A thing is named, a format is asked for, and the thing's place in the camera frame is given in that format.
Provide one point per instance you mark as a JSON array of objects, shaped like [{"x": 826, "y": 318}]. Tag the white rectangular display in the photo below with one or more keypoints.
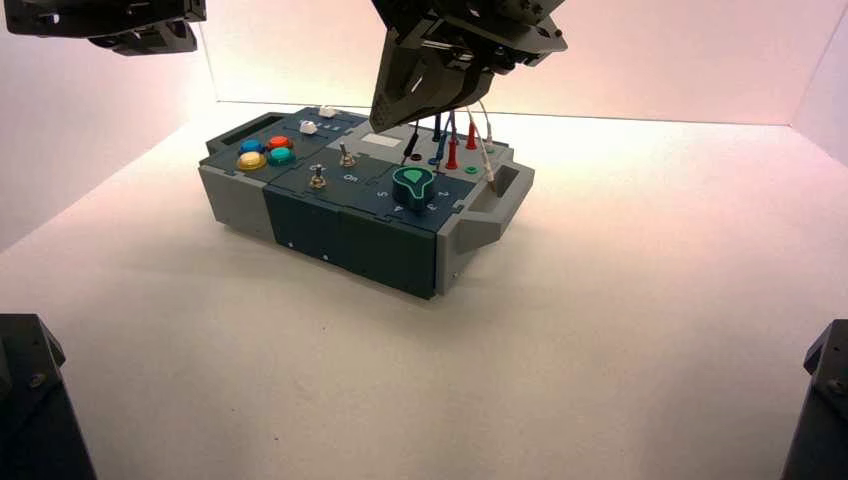
[{"x": 382, "y": 140}]

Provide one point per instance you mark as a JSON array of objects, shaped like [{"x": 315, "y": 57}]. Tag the green and teal rotary knob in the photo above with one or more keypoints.
[{"x": 414, "y": 190}]

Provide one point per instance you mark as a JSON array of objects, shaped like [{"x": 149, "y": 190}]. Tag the yellow round push button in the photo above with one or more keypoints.
[{"x": 252, "y": 162}]

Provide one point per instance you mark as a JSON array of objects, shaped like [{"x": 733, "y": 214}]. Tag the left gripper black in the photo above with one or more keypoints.
[{"x": 99, "y": 16}]

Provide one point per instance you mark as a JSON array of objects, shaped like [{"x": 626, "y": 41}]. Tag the white rocker switch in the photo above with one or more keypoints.
[
  {"x": 308, "y": 128},
  {"x": 326, "y": 111}
]

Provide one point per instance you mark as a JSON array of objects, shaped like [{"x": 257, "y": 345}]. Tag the red round push button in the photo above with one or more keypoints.
[{"x": 279, "y": 142}]

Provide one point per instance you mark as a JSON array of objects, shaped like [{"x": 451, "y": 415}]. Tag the metal toggle switch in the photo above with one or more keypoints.
[
  {"x": 318, "y": 179},
  {"x": 346, "y": 159}
]

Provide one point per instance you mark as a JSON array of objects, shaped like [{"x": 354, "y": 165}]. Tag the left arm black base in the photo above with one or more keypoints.
[{"x": 33, "y": 411}]

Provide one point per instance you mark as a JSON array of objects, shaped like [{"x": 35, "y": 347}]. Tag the teal and grey control box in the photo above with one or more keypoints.
[{"x": 358, "y": 238}]

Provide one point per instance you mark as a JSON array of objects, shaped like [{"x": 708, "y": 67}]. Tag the blue round push button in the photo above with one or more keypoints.
[{"x": 251, "y": 146}]

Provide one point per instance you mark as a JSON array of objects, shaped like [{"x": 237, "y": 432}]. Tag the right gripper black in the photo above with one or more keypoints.
[{"x": 490, "y": 26}]

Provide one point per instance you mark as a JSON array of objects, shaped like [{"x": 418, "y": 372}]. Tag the green round push button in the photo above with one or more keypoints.
[{"x": 281, "y": 157}]

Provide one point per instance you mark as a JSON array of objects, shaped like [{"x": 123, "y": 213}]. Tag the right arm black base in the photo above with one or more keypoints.
[{"x": 821, "y": 411}]

